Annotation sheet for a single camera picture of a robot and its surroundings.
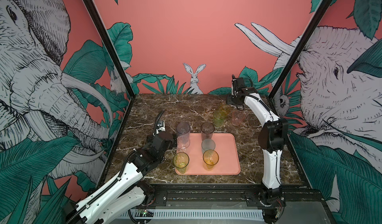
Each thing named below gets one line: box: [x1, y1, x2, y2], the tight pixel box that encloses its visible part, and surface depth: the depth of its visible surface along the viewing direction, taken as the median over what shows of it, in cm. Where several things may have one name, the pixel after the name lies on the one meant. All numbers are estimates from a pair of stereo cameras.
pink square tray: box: [176, 132, 241, 176], surface depth 90 cm
